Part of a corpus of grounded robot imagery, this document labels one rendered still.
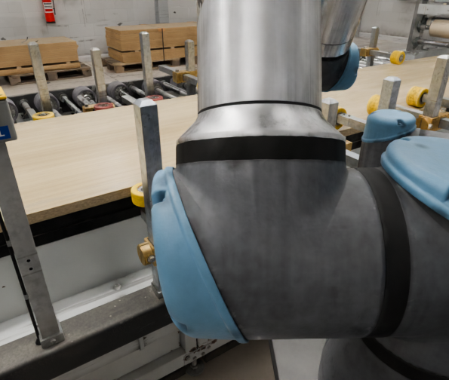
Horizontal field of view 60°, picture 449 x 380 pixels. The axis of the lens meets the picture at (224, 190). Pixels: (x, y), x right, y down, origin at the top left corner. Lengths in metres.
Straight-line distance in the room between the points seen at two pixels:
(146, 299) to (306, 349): 0.60
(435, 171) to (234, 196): 0.12
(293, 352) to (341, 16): 0.41
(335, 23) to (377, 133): 0.19
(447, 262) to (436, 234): 0.02
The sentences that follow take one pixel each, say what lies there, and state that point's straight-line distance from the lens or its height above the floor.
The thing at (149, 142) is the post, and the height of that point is 1.10.
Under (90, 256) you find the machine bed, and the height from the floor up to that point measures 0.72.
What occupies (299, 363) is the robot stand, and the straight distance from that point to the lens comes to 0.42.
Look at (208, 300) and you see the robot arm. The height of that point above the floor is 1.21.
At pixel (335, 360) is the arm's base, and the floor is 1.08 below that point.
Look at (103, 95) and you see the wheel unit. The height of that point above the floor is 0.91.
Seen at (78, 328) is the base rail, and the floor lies 0.70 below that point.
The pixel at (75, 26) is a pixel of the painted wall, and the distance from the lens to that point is 8.09.
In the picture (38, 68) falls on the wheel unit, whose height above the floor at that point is 1.06.
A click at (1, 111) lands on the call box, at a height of 1.20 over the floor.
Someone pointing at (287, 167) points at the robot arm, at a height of 1.28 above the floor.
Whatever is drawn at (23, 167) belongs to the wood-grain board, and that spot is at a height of 0.90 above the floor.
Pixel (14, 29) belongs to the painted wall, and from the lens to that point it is 7.93.
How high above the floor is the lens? 1.37
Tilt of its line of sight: 28 degrees down
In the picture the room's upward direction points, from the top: straight up
